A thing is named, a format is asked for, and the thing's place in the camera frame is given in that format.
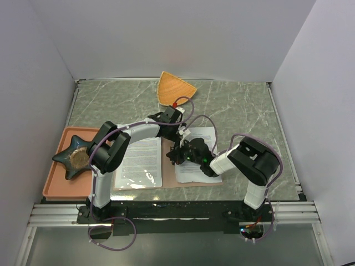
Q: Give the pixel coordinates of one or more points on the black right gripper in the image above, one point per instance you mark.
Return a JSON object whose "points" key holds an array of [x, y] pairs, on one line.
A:
{"points": [[176, 155]]}

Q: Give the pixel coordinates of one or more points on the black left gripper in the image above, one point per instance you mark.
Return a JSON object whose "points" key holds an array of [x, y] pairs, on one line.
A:
{"points": [[175, 138]]}

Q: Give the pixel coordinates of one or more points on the white printed paper stack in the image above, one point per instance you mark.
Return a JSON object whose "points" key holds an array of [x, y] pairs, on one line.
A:
{"points": [[189, 172]]}

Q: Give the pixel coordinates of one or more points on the pink brown file folder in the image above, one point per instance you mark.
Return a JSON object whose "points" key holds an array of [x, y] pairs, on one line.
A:
{"points": [[168, 170]]}

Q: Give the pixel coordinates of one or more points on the white printed paper sheet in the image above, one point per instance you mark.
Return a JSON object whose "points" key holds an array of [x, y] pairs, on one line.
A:
{"points": [[141, 166]]}

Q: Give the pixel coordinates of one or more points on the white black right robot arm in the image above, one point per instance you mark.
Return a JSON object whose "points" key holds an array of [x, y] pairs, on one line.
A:
{"points": [[257, 162]]}

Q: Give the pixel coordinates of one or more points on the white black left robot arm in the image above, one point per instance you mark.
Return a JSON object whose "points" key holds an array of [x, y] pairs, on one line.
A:
{"points": [[108, 147]]}

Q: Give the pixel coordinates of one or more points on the orange woven wicker basket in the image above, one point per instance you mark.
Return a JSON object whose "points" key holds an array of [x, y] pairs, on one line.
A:
{"points": [[171, 89]]}

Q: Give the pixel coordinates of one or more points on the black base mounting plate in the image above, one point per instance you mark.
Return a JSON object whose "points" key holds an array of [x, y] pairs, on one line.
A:
{"points": [[121, 226]]}

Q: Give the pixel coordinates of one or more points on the dark teal star dish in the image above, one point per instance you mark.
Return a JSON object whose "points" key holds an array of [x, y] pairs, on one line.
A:
{"points": [[74, 158]]}

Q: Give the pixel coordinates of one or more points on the salmon pink plastic tray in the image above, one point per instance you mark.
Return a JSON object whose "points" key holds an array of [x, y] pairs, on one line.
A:
{"points": [[57, 188]]}

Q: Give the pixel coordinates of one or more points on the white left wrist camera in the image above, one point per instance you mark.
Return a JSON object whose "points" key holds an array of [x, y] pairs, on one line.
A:
{"points": [[178, 108]]}

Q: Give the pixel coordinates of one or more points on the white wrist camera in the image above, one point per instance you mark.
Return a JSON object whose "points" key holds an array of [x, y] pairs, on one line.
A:
{"points": [[183, 133], [178, 108]]}

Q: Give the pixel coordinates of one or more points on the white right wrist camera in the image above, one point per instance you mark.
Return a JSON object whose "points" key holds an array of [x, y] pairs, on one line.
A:
{"points": [[183, 133]]}

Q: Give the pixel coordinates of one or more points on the aluminium frame rail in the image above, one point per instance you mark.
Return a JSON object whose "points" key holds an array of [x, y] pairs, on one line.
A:
{"points": [[51, 215]]}

